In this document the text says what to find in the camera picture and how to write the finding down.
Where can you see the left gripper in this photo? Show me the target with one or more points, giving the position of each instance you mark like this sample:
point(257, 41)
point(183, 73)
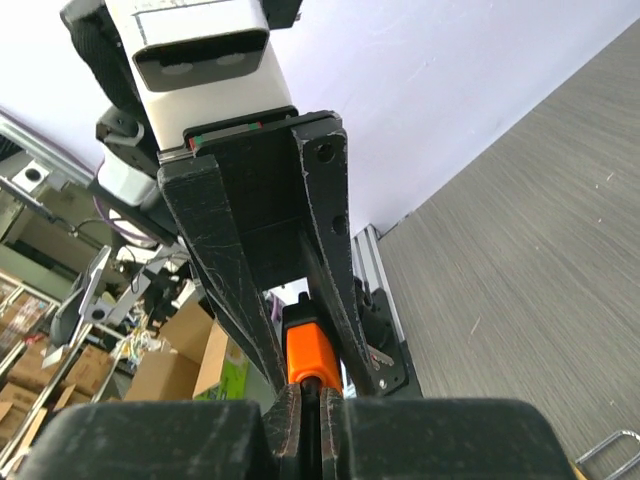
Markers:
point(240, 200)

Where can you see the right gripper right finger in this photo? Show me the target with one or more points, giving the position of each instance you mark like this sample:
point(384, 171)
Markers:
point(419, 438)

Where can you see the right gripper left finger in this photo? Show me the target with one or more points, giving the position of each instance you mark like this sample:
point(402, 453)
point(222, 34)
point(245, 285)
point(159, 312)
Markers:
point(160, 440)

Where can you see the black padlock keys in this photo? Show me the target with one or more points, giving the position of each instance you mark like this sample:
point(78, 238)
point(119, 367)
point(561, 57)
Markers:
point(379, 358)

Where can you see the orange black padlock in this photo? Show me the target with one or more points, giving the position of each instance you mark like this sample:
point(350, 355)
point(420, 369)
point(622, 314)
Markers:
point(314, 367)

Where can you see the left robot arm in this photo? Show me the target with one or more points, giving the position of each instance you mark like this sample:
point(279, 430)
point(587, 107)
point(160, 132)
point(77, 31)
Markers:
point(125, 132)

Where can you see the small brass padlock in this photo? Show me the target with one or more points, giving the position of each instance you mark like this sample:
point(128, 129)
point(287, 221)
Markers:
point(605, 450)

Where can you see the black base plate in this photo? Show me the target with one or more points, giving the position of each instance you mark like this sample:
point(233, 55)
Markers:
point(376, 317)

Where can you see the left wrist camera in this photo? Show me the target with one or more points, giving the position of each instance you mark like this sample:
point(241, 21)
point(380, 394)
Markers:
point(196, 63)

